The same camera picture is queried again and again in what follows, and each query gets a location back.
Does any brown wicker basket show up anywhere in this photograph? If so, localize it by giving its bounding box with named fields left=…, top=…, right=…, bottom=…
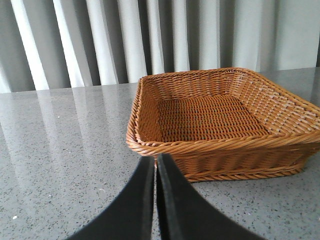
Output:
left=126, top=67, right=320, bottom=182

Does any grey pleated curtain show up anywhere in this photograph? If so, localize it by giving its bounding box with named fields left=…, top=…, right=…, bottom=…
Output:
left=0, top=0, right=320, bottom=93

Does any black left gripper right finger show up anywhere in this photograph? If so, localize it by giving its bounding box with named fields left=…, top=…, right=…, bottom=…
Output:
left=156, top=153, right=261, bottom=240

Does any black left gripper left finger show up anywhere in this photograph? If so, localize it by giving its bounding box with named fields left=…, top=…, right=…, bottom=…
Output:
left=68, top=156, right=155, bottom=240

